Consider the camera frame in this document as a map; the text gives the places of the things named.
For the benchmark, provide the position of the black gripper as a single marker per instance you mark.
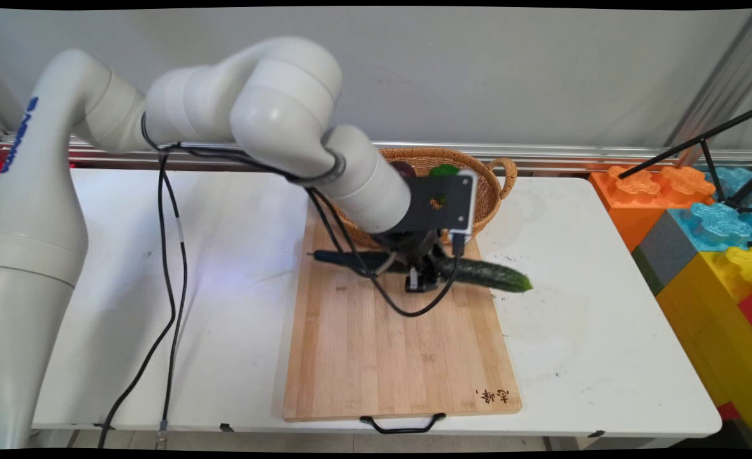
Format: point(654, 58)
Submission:
point(408, 243)

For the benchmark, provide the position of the long green cucumber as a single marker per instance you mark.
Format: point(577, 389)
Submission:
point(491, 275)

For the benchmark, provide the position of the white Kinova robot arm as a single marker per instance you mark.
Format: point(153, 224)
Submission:
point(274, 108)

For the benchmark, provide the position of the wooden cutting board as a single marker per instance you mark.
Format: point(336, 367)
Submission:
point(389, 357)

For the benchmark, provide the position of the woven wicker basket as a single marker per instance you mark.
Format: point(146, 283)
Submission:
point(487, 191)

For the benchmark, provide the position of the purple onion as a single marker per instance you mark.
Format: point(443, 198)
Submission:
point(404, 169)

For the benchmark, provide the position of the green bell pepper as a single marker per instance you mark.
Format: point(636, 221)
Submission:
point(445, 170)

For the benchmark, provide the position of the large orange toy block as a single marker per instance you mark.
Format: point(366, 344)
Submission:
point(631, 207)

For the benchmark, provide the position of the large grey toy block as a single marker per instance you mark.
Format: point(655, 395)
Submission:
point(666, 255)

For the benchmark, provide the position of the large yellow toy block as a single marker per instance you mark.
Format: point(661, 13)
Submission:
point(714, 331)

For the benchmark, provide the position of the large light blue toy block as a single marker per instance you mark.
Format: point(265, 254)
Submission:
point(717, 226)

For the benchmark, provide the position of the black tripod stand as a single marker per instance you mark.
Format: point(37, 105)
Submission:
point(710, 162)

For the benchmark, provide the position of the black silver wrist camera box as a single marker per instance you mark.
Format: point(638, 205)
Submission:
point(443, 201)

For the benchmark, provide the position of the aluminium wall rail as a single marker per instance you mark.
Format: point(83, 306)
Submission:
point(573, 153)

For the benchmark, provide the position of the slanted aluminium post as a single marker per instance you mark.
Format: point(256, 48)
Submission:
point(720, 83)

